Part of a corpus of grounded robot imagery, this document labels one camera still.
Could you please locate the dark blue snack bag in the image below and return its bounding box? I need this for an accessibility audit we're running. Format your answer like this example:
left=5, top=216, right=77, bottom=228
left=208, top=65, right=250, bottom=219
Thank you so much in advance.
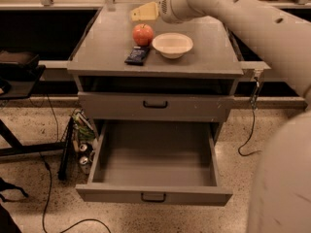
left=124, top=46, right=150, bottom=66

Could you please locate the grey drawer cabinet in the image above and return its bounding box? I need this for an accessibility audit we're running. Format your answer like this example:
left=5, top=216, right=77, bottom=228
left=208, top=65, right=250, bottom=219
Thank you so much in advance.
left=68, top=4, right=242, bottom=138

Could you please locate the white paper bowl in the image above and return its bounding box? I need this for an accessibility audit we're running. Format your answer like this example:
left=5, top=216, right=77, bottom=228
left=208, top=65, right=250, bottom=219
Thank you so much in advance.
left=152, top=33, right=193, bottom=59

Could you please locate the closed grey upper drawer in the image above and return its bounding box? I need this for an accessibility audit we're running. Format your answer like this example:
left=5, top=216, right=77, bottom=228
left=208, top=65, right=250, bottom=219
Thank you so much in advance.
left=78, top=92, right=233, bottom=122

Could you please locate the upper soda can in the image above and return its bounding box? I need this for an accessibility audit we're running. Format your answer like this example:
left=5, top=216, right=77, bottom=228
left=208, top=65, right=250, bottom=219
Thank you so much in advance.
left=79, top=143, right=89, bottom=152

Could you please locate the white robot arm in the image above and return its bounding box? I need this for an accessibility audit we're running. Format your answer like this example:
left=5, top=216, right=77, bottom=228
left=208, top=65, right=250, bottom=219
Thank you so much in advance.
left=130, top=0, right=311, bottom=233

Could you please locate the black cable on floor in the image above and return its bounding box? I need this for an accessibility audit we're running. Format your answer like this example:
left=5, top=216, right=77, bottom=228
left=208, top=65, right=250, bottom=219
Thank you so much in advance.
left=28, top=94, right=113, bottom=233

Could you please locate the open grey lower drawer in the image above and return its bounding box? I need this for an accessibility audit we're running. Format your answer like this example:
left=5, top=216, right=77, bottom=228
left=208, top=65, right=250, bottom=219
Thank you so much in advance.
left=76, top=120, right=232, bottom=206

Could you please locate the red apple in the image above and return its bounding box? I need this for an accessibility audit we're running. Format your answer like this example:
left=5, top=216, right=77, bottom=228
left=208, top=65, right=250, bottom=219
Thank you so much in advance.
left=132, top=23, right=154, bottom=47

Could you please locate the black power adapter with cable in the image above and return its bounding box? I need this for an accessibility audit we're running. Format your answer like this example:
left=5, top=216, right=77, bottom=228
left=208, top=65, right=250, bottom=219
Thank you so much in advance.
left=237, top=78, right=261, bottom=157

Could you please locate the soda can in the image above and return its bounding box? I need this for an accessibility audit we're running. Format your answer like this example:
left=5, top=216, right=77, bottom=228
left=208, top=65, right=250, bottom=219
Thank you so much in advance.
left=79, top=143, right=89, bottom=152
left=79, top=156, right=90, bottom=174

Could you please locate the lower soda can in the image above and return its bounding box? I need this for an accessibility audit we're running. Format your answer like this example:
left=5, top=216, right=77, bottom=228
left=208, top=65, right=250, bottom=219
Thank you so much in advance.
left=79, top=156, right=90, bottom=174

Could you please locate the black side table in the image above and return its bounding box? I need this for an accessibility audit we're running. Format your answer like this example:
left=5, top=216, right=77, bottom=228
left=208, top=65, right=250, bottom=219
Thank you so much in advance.
left=0, top=65, right=74, bottom=181

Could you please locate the green snack bags pile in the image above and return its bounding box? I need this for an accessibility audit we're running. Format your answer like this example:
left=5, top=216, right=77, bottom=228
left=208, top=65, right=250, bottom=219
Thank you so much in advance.
left=72, top=111, right=95, bottom=143

